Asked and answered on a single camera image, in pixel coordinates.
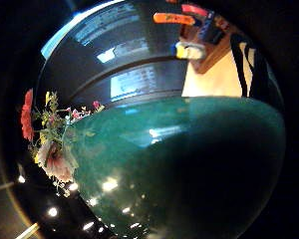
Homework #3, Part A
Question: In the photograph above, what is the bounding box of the spray of small pink flowers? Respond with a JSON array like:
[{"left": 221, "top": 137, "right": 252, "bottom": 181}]
[{"left": 65, "top": 100, "right": 106, "bottom": 121}]

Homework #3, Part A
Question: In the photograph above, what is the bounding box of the yellow white blue tool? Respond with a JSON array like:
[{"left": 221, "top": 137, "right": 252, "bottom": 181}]
[{"left": 170, "top": 41, "right": 207, "bottom": 62}]

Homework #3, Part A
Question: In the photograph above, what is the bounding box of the brown wooden shelf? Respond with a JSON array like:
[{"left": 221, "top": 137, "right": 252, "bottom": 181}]
[{"left": 179, "top": 19, "right": 238, "bottom": 75}]

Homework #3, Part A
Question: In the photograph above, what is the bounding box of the yellow green flower stem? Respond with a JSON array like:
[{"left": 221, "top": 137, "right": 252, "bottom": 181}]
[{"left": 44, "top": 91, "right": 60, "bottom": 116}]

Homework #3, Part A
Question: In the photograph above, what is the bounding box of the large pale pink flower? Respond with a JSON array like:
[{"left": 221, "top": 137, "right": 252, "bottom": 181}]
[{"left": 35, "top": 140, "right": 79, "bottom": 183}]

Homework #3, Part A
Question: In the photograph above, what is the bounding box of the orange plastic tool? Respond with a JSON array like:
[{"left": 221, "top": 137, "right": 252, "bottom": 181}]
[{"left": 151, "top": 12, "right": 197, "bottom": 27}]

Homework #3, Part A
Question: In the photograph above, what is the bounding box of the blue plastic tool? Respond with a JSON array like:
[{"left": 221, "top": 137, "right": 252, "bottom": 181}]
[{"left": 197, "top": 12, "right": 216, "bottom": 42}]

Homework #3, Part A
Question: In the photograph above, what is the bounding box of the red plastic tool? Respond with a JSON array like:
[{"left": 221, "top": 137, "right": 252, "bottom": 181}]
[{"left": 180, "top": 3, "right": 210, "bottom": 18}]

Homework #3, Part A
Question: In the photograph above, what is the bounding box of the red flower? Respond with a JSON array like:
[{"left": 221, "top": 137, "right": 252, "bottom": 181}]
[{"left": 20, "top": 88, "right": 35, "bottom": 142}]

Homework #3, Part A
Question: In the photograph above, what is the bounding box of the black strap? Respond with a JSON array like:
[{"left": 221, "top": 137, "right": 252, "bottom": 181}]
[{"left": 229, "top": 33, "right": 271, "bottom": 100}]

